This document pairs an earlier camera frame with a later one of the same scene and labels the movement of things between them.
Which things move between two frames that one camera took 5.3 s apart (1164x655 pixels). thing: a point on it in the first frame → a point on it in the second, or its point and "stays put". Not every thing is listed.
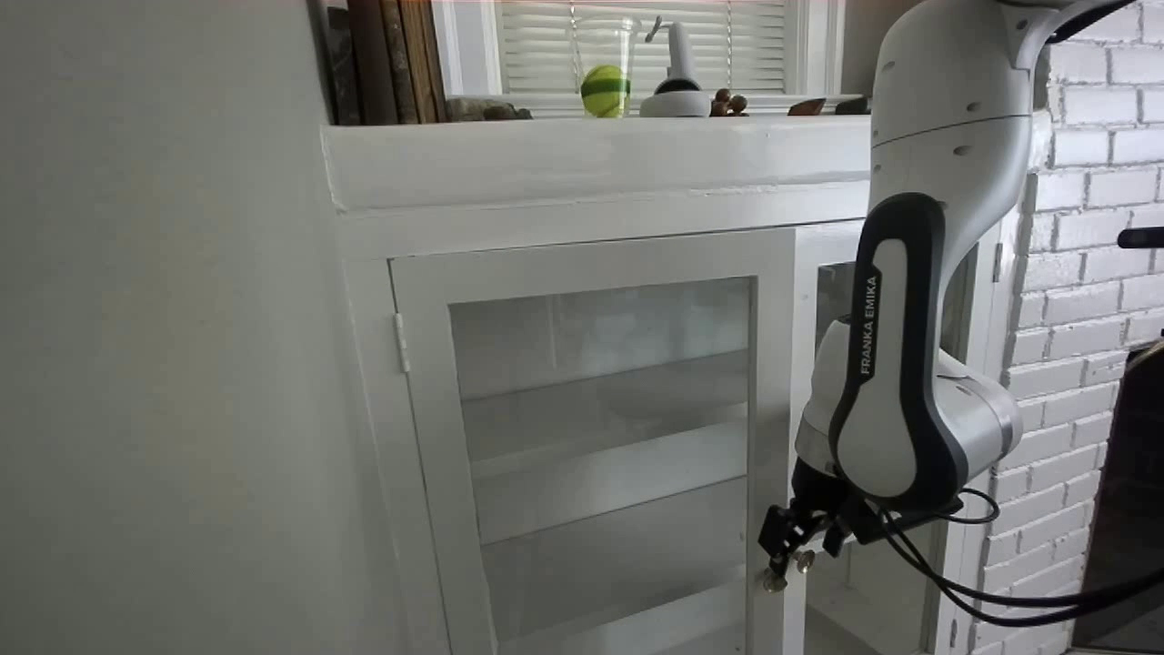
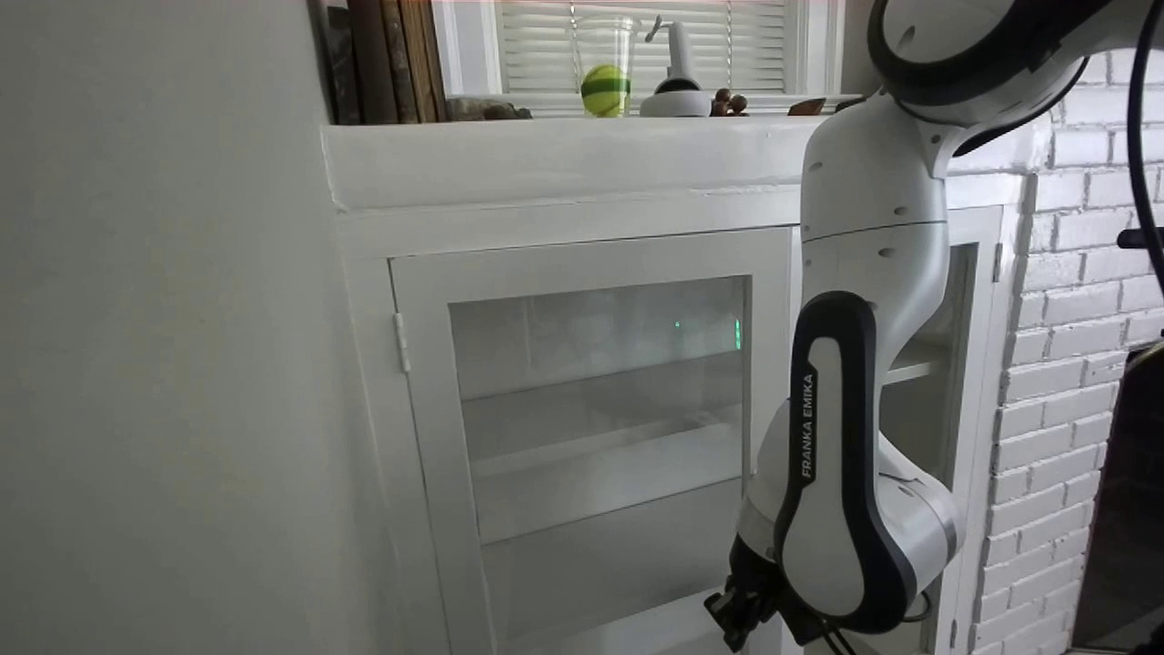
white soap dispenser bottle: x=676 y=97 stays put
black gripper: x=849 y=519 → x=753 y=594
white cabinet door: x=600 y=430 stays put
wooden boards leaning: x=379 y=60 stays put
